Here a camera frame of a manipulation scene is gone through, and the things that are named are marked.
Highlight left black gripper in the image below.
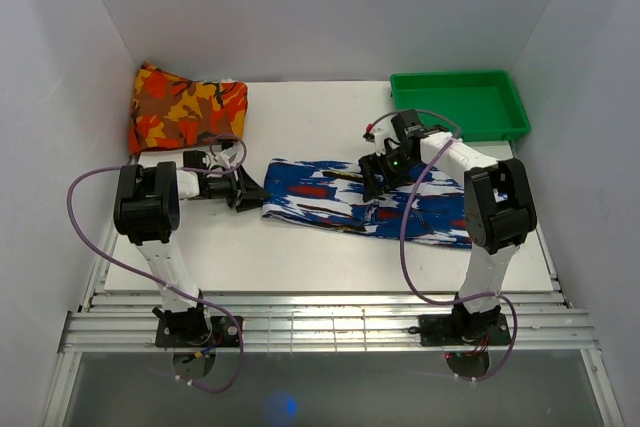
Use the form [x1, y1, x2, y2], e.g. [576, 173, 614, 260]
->
[203, 163, 269, 213]

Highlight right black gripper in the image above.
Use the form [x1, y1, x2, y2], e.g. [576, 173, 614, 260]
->
[357, 148, 419, 203]

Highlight blue white patterned trousers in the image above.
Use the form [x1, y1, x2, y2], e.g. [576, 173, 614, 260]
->
[262, 158, 471, 250]

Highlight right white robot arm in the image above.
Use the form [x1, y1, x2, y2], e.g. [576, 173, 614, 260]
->
[358, 109, 537, 350]

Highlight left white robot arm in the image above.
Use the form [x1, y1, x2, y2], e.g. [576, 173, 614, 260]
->
[114, 143, 268, 347]

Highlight orange camouflage folded trousers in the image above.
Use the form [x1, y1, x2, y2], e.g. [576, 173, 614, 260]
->
[128, 62, 248, 155]

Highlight green plastic tray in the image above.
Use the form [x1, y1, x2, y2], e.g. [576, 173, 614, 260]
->
[390, 70, 531, 142]

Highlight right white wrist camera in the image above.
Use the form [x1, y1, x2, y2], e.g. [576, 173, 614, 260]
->
[363, 123, 394, 156]

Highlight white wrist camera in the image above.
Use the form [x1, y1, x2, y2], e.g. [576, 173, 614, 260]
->
[210, 147, 241, 170]
[363, 123, 394, 156]

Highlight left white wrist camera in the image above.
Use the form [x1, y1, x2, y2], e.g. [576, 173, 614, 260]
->
[210, 147, 241, 170]

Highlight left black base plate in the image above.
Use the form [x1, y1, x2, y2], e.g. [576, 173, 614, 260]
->
[153, 316, 244, 349]

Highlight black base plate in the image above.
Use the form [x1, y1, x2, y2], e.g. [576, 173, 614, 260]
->
[416, 314, 512, 347]
[153, 316, 244, 349]

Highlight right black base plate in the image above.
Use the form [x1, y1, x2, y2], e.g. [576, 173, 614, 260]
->
[416, 314, 512, 347]

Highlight aluminium rail frame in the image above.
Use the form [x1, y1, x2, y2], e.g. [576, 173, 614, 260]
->
[42, 241, 626, 427]

